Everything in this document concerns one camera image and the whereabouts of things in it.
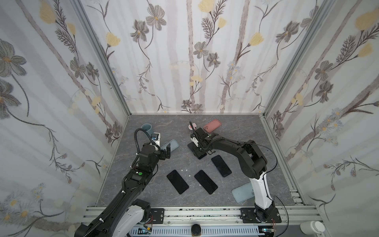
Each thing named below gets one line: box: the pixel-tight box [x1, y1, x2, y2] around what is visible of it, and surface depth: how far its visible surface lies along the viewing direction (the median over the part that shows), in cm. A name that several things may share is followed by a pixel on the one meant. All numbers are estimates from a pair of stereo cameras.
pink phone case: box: [203, 118, 222, 133], surface depth 117 cm
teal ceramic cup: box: [141, 122, 154, 136], surface depth 106 cm
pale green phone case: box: [231, 181, 255, 204], surface depth 84 cm
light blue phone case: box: [160, 139, 180, 153], surface depth 104 cm
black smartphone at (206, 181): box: [194, 169, 219, 195], surface depth 88 cm
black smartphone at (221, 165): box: [211, 155, 232, 178], surface depth 94 cm
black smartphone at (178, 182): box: [166, 169, 190, 195], surface depth 88 cm
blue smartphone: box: [187, 141, 207, 160], surface depth 90 cm
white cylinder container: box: [300, 220, 326, 236], surface depth 65 cm
